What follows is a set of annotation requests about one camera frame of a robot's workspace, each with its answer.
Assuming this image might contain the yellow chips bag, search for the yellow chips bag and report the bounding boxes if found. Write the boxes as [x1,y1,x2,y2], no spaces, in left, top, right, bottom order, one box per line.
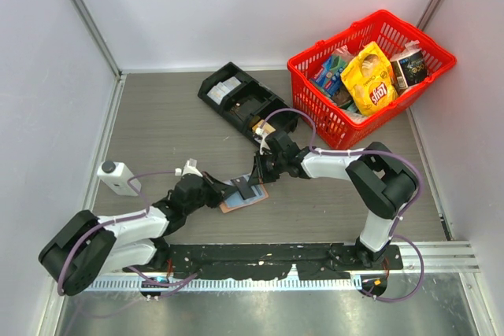
[341,42,398,116]

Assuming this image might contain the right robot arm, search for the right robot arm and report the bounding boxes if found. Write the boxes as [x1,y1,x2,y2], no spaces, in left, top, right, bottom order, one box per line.
[248,131,421,269]

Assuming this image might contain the red plastic shopping basket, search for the red plastic shopping basket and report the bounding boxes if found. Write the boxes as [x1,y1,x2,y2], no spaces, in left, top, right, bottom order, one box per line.
[287,9,457,150]

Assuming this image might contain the white clear plastic packet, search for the white clear plastic packet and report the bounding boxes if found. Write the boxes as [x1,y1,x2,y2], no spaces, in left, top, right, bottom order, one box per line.
[346,112,369,124]

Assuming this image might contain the black compartment tray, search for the black compartment tray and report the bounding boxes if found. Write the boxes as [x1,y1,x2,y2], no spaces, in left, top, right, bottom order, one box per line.
[198,62,299,146]

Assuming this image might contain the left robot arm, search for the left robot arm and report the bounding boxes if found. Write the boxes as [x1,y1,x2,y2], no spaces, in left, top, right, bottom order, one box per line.
[38,172,237,296]

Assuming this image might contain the white cards in tray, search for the white cards in tray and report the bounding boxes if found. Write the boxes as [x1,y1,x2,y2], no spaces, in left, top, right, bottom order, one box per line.
[207,76,242,105]

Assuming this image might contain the gold card in tray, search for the gold card in tray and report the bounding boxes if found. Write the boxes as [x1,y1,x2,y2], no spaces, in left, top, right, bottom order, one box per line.
[252,120,276,137]

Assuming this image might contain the white box device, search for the white box device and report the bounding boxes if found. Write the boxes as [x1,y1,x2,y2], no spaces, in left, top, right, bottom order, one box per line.
[97,161,141,197]

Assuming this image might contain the black round can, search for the black round can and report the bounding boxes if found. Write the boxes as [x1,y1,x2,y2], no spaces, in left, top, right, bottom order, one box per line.
[390,48,428,94]

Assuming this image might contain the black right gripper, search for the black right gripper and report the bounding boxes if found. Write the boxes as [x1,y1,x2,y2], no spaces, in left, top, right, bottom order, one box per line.
[250,150,286,186]

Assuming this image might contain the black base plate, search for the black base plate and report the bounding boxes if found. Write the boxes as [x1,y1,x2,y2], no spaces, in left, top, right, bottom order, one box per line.
[136,243,403,281]

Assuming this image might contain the dark brown packet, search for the dark brown packet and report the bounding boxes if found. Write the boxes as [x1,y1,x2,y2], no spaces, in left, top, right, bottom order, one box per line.
[332,86,353,109]

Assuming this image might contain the blue sponge pack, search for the blue sponge pack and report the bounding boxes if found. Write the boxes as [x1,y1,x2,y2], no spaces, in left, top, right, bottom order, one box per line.
[309,54,347,97]

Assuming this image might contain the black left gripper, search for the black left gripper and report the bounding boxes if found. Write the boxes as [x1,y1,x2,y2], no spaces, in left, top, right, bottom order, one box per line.
[184,171,237,216]

